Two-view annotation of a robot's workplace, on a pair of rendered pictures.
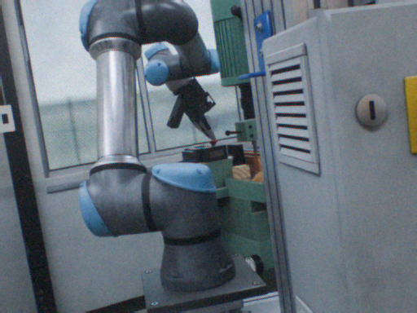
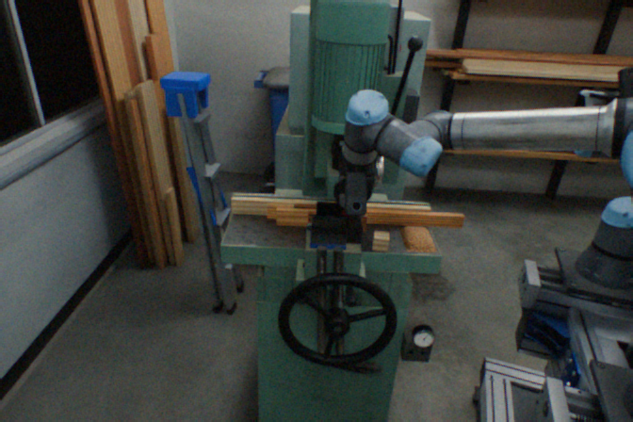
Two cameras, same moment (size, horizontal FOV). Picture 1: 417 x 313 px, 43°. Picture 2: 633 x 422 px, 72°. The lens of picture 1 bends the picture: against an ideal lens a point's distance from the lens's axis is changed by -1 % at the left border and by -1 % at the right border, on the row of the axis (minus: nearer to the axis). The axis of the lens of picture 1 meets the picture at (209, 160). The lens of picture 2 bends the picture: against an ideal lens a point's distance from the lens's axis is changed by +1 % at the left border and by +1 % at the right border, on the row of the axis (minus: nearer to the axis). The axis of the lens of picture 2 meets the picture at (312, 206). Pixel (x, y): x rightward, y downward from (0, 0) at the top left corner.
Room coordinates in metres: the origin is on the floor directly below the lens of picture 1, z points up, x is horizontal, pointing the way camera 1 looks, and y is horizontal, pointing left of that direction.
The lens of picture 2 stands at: (1.40, 0.90, 1.55)
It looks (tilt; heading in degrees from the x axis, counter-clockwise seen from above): 28 degrees down; 296
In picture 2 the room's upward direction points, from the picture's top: 3 degrees clockwise
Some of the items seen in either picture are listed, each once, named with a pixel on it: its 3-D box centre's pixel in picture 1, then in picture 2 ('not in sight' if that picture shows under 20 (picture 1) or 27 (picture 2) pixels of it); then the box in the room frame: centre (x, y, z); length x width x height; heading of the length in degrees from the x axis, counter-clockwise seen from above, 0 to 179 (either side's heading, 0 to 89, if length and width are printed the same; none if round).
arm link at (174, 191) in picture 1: (182, 196); not in sight; (1.02, 0.06, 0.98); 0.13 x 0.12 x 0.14; 83
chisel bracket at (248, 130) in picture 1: (257, 131); (339, 179); (1.85, -0.18, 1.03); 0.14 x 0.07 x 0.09; 116
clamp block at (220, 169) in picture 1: (206, 174); (332, 251); (1.77, 0.02, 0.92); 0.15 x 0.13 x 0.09; 26
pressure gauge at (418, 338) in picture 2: (255, 267); (422, 336); (1.51, -0.09, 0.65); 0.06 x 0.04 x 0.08; 26
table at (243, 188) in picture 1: (230, 181); (330, 248); (1.81, -0.06, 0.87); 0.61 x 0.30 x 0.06; 26
